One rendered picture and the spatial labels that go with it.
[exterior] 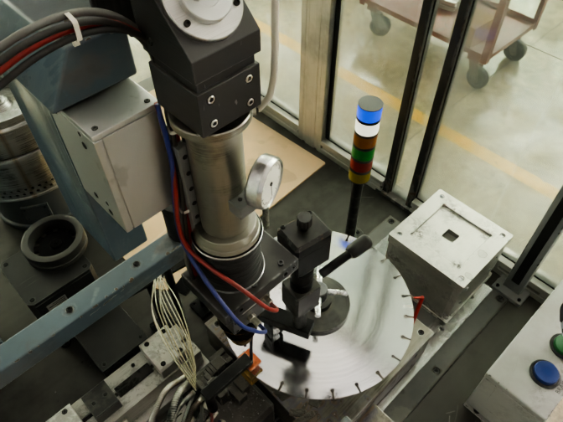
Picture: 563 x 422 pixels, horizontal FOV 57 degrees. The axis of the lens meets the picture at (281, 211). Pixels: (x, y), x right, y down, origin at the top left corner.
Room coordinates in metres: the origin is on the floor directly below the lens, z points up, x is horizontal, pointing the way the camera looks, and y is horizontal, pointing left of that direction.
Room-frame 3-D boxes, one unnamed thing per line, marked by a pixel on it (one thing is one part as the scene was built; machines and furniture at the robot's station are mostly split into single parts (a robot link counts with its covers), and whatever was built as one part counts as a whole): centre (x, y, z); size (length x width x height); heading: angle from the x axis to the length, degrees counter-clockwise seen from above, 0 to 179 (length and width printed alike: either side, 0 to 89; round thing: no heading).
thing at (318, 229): (0.39, -0.03, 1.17); 0.06 x 0.05 x 0.20; 125
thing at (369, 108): (0.74, -0.16, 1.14); 0.05 x 0.04 x 0.03; 44
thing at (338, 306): (0.45, -0.06, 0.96); 0.11 x 0.11 x 0.03
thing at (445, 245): (0.64, -0.35, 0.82); 0.18 x 0.18 x 0.15; 44
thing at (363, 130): (0.74, -0.16, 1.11); 0.05 x 0.04 x 0.03; 44
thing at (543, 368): (0.35, -0.44, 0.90); 0.04 x 0.04 x 0.02
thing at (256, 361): (0.32, 0.08, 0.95); 0.10 x 0.03 x 0.07; 134
